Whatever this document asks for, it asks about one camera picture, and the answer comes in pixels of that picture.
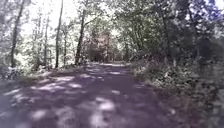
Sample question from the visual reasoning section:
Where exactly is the dark dirt forest path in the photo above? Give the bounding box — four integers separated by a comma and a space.
0, 61, 201, 128

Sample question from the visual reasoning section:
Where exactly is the wood of trees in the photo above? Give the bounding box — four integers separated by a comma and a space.
0, 0, 224, 79

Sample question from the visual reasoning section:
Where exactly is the leaf-littered verge with undergrowth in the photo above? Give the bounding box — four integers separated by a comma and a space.
0, 63, 88, 93
128, 58, 224, 128

